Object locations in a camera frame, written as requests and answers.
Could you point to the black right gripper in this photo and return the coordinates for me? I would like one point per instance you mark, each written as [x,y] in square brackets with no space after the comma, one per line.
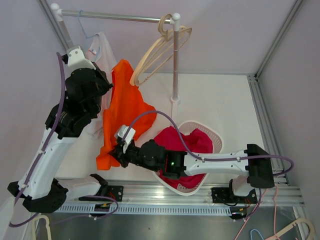
[118,154]

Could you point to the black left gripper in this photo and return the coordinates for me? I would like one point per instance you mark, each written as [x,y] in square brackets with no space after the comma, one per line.
[101,75]

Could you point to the white t shirt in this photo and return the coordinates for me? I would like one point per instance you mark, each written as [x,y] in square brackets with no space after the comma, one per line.
[100,52]

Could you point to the orange t shirt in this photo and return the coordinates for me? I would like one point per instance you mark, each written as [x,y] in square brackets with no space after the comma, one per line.
[126,104]

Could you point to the magenta t shirt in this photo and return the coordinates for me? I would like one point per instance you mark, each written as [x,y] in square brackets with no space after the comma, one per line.
[198,142]

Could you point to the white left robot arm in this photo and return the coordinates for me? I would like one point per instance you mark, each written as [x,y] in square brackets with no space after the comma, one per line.
[40,190]

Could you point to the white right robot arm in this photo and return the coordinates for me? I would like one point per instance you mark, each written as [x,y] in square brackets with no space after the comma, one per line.
[252,166]

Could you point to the pink hanger on floor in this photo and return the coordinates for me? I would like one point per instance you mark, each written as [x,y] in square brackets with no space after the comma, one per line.
[262,219]

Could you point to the blue hanger on floor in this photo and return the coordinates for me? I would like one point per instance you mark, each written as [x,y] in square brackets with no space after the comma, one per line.
[255,233]

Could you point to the white perforated basket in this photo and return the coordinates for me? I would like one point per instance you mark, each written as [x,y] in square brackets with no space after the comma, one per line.
[188,126]

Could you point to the silver clothes rack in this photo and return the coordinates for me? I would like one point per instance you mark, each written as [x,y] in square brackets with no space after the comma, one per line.
[58,14]

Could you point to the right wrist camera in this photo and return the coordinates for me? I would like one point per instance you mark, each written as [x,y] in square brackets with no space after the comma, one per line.
[125,134]

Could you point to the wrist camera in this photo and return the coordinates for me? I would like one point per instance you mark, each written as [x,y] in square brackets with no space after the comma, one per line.
[76,59]
[125,134]

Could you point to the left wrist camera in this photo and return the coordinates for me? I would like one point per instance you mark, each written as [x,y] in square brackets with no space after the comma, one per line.
[76,59]

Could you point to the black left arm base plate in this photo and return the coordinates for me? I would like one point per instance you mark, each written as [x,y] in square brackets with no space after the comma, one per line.
[112,191]

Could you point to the white slotted cable duct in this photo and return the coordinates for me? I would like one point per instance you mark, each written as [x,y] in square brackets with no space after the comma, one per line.
[144,209]

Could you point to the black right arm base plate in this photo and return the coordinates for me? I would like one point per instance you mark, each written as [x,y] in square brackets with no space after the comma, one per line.
[223,195]

